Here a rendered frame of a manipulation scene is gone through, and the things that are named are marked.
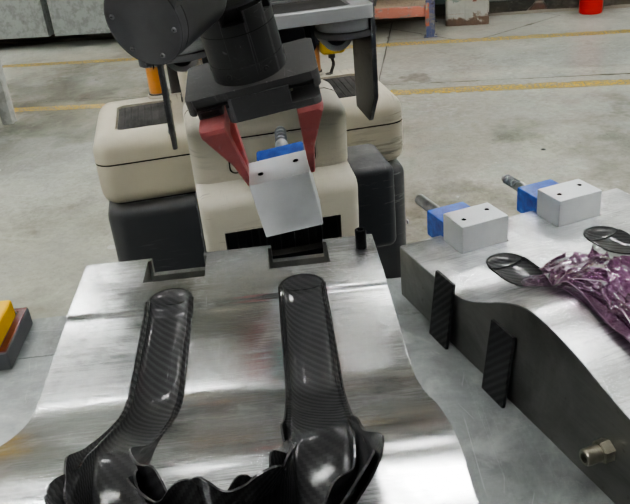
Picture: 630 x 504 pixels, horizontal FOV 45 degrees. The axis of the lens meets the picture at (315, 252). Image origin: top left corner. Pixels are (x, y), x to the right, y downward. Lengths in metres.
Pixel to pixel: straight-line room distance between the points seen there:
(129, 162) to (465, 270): 0.76
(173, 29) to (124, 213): 0.90
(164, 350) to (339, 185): 0.53
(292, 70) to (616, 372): 0.31
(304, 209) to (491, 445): 0.24
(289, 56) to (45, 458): 0.34
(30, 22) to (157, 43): 5.97
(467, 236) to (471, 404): 0.17
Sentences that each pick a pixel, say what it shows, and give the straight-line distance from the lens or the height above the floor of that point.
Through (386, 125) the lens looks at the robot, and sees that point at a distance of 1.37.
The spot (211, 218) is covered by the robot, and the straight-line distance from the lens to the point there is 1.05.
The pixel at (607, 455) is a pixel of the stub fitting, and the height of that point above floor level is 0.84.
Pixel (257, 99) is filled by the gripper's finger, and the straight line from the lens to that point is 0.58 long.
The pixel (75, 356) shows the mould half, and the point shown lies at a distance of 0.61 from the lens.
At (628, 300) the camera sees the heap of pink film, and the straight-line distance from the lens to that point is 0.56.
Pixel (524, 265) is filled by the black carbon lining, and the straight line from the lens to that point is 0.73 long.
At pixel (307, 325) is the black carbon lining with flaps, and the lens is 0.59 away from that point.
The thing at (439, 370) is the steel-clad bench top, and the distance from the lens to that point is 0.68.
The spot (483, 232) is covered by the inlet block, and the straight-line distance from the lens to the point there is 0.74.
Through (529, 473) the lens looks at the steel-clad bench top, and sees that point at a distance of 0.59.
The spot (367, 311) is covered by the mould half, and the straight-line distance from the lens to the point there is 0.60.
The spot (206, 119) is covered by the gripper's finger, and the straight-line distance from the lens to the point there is 0.61.
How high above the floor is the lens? 1.20
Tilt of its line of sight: 28 degrees down
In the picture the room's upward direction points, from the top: 6 degrees counter-clockwise
